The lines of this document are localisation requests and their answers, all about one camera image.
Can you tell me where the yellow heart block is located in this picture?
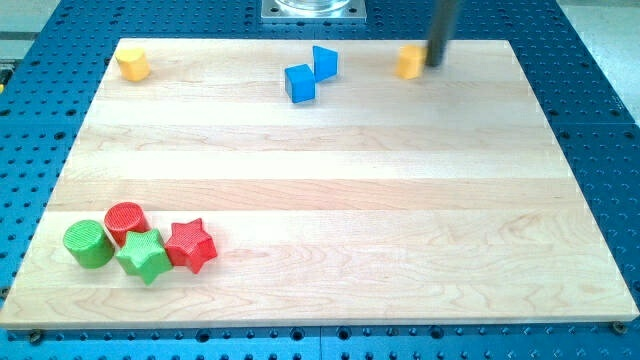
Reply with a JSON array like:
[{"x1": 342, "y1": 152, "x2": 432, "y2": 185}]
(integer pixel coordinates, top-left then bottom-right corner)
[{"x1": 395, "y1": 45, "x2": 427, "y2": 80}]

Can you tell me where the blue cube block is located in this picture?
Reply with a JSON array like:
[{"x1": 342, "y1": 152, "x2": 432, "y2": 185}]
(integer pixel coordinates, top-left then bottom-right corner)
[{"x1": 284, "y1": 64, "x2": 316, "y2": 103}]

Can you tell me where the wooden board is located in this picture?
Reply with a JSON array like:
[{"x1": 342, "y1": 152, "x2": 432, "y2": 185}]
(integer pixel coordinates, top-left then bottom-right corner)
[{"x1": 1, "y1": 38, "x2": 639, "y2": 329}]

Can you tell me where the blue triangle block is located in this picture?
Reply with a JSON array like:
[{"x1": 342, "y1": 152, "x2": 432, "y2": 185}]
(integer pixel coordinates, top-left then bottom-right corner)
[{"x1": 312, "y1": 45, "x2": 339, "y2": 82}]

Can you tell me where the red star block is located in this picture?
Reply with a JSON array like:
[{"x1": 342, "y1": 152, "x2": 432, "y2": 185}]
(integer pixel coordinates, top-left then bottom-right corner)
[{"x1": 165, "y1": 218, "x2": 217, "y2": 274}]

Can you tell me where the green star block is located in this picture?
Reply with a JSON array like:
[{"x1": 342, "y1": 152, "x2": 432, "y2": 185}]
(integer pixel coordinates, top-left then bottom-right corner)
[{"x1": 116, "y1": 229, "x2": 173, "y2": 285}]

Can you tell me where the red cylinder block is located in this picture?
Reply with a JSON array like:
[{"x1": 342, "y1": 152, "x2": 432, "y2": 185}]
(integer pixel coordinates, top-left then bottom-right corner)
[{"x1": 104, "y1": 202, "x2": 150, "y2": 247}]

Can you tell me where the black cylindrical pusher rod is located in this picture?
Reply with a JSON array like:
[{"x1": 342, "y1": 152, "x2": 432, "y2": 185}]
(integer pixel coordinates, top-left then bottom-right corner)
[{"x1": 425, "y1": 0, "x2": 461, "y2": 68}]

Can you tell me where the yellow pentagon block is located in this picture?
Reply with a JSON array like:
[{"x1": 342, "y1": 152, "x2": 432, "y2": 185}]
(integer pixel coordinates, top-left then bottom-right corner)
[{"x1": 115, "y1": 48, "x2": 151, "y2": 82}]

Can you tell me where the green cylinder block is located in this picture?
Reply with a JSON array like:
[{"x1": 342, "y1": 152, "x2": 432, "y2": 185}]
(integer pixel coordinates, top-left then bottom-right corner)
[{"x1": 63, "y1": 220, "x2": 115, "y2": 269}]

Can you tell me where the left board clamp screw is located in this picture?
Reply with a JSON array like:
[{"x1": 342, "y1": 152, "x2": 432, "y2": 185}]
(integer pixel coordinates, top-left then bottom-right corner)
[{"x1": 27, "y1": 329, "x2": 43, "y2": 345}]

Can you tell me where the board clamp screw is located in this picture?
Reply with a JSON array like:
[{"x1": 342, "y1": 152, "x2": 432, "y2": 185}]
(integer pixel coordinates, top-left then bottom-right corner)
[
  {"x1": 611, "y1": 322, "x2": 627, "y2": 334},
  {"x1": 27, "y1": 329, "x2": 43, "y2": 345}
]

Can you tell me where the right board clamp screw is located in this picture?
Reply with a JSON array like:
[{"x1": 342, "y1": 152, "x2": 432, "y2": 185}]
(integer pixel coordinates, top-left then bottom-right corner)
[{"x1": 611, "y1": 322, "x2": 627, "y2": 334}]

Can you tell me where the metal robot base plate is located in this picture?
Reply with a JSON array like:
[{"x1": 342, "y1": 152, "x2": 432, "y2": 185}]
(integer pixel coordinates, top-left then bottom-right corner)
[{"x1": 260, "y1": 0, "x2": 367, "y2": 23}]

